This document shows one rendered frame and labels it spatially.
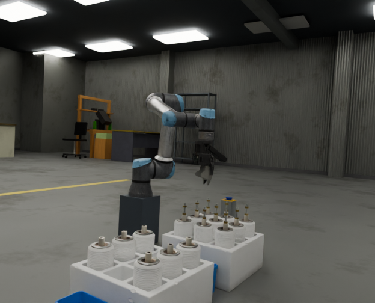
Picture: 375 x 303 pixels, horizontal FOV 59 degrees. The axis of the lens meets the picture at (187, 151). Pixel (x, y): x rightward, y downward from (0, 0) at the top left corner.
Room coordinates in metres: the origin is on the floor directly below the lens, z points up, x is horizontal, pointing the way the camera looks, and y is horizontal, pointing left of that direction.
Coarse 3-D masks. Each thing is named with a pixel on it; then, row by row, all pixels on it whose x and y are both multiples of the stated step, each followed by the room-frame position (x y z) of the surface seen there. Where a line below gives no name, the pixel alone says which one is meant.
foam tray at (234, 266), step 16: (176, 240) 1.62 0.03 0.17; (192, 240) 1.59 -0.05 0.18; (256, 240) 1.68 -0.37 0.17; (208, 256) 1.52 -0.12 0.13; (224, 256) 1.47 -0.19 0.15; (240, 256) 1.53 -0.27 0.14; (256, 256) 1.70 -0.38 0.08; (224, 272) 1.47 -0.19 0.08; (240, 272) 1.54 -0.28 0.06; (224, 288) 1.47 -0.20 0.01
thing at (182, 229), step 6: (174, 222) 1.69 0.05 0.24; (180, 222) 1.65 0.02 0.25; (186, 222) 1.65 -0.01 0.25; (192, 222) 1.68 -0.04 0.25; (174, 228) 1.68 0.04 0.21; (180, 228) 1.65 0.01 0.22; (186, 228) 1.65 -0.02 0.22; (192, 228) 1.68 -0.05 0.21; (174, 234) 1.67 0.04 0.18; (180, 234) 1.65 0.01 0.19; (186, 234) 1.65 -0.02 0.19; (192, 234) 1.69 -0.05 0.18
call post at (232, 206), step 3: (222, 201) 1.99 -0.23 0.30; (225, 201) 1.98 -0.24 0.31; (228, 201) 1.97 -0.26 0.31; (231, 201) 1.96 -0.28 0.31; (234, 201) 1.99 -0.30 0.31; (222, 204) 1.99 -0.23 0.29; (228, 204) 1.97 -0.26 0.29; (231, 204) 1.96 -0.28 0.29; (234, 204) 2.00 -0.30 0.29; (222, 207) 1.99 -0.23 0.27; (225, 207) 1.98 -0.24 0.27; (228, 207) 1.97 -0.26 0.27; (231, 207) 1.96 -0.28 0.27; (234, 207) 2.00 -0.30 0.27; (222, 210) 1.99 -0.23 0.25; (228, 210) 1.97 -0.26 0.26; (231, 210) 1.97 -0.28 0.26; (234, 210) 2.00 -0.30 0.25; (222, 213) 1.99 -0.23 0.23; (228, 213) 1.96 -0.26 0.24; (231, 213) 1.97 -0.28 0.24; (234, 213) 2.00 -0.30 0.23; (234, 216) 2.00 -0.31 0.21
